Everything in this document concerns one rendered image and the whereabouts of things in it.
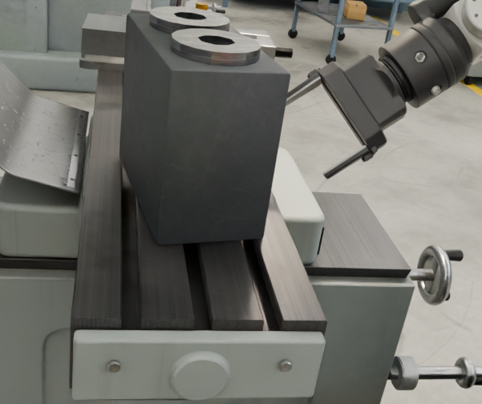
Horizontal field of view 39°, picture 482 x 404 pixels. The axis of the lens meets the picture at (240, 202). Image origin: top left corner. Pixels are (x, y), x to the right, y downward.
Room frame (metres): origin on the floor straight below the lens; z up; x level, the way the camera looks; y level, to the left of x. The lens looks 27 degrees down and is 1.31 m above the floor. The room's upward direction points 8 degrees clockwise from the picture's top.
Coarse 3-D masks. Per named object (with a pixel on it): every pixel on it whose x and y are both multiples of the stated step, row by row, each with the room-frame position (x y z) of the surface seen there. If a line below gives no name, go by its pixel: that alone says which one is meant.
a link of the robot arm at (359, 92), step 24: (384, 48) 0.81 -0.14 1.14; (408, 48) 0.79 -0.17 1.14; (336, 72) 0.80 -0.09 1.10; (360, 72) 0.80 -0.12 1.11; (384, 72) 0.79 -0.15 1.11; (408, 72) 0.78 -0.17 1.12; (432, 72) 0.78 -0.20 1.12; (336, 96) 0.78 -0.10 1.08; (360, 96) 0.78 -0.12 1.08; (384, 96) 0.78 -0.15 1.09; (408, 96) 0.79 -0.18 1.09; (432, 96) 0.79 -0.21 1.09; (360, 120) 0.77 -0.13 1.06; (384, 120) 0.77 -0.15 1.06; (384, 144) 0.77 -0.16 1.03
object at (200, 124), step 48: (144, 48) 0.69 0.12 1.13; (192, 48) 0.63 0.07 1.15; (240, 48) 0.65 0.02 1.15; (144, 96) 0.68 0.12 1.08; (192, 96) 0.60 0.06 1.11; (240, 96) 0.62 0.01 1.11; (144, 144) 0.66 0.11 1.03; (192, 144) 0.60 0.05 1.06; (240, 144) 0.62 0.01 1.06; (144, 192) 0.65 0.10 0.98; (192, 192) 0.60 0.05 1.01; (240, 192) 0.62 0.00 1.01; (192, 240) 0.60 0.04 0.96
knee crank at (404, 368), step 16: (400, 368) 0.95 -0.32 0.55; (416, 368) 0.95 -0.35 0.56; (432, 368) 0.98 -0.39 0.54; (448, 368) 0.98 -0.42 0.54; (464, 368) 0.98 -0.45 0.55; (480, 368) 1.00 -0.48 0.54; (400, 384) 0.94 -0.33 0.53; (416, 384) 0.94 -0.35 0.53; (464, 384) 0.97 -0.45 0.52; (480, 384) 0.99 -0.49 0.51
